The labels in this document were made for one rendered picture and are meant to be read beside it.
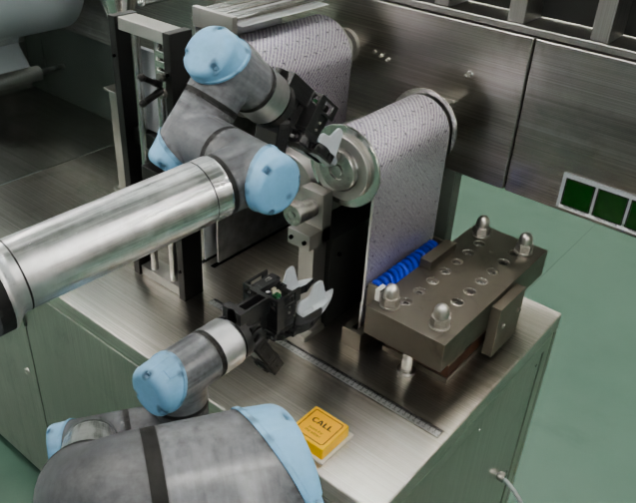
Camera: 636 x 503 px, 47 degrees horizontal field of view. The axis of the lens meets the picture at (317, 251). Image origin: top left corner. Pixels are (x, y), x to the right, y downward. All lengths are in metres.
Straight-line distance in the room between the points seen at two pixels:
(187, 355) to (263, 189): 0.28
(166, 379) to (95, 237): 0.28
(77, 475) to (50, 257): 0.21
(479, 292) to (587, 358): 1.66
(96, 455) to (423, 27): 1.06
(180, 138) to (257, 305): 0.28
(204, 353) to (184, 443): 0.36
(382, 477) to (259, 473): 0.54
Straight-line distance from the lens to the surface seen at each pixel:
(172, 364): 0.98
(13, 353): 2.02
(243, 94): 0.95
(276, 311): 1.07
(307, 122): 1.08
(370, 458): 1.20
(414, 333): 1.25
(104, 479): 0.65
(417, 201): 1.38
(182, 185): 0.80
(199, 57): 0.94
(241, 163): 0.83
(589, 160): 1.39
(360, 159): 1.20
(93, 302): 1.53
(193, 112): 0.94
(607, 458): 2.63
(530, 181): 1.45
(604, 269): 3.56
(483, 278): 1.40
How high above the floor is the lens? 1.79
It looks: 33 degrees down
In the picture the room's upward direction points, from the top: 3 degrees clockwise
